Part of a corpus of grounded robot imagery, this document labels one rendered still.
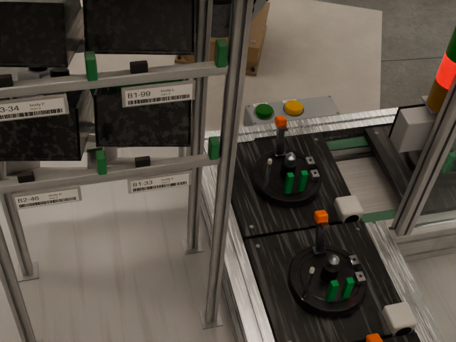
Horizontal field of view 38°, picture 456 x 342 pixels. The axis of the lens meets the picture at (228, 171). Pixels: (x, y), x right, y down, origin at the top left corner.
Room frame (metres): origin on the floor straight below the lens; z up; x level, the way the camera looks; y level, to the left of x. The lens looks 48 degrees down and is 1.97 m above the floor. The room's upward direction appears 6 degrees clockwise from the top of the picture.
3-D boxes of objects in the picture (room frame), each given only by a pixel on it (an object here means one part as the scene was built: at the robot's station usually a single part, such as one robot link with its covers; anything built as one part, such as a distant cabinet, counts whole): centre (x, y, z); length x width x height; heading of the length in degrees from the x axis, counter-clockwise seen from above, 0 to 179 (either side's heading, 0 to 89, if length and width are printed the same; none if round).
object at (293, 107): (1.12, -0.13, 0.96); 0.04 x 0.04 x 0.02
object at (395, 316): (0.66, -0.20, 1.01); 0.24 x 0.24 x 0.13; 18
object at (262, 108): (1.09, -0.07, 0.96); 0.04 x 0.04 x 0.02
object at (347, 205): (0.89, -0.12, 1.01); 0.24 x 0.24 x 0.13; 18
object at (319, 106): (1.12, -0.13, 0.93); 0.21 x 0.07 x 0.06; 108
